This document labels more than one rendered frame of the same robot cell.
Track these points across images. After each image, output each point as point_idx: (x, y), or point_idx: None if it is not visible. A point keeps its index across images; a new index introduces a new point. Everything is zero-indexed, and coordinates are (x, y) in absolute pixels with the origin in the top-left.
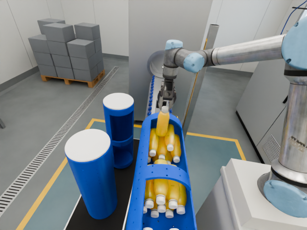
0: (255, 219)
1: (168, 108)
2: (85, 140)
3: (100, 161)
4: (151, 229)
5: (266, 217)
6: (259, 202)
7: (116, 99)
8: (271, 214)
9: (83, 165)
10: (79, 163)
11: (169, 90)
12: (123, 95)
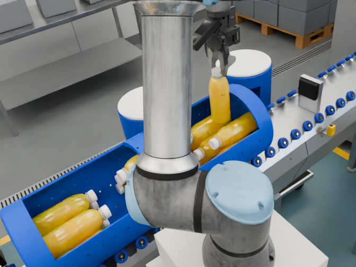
0: (158, 242)
1: (220, 71)
2: None
3: (143, 127)
4: (94, 194)
5: (168, 249)
6: (188, 237)
7: (241, 60)
8: (180, 255)
9: (124, 122)
10: (121, 117)
11: (198, 34)
12: (258, 56)
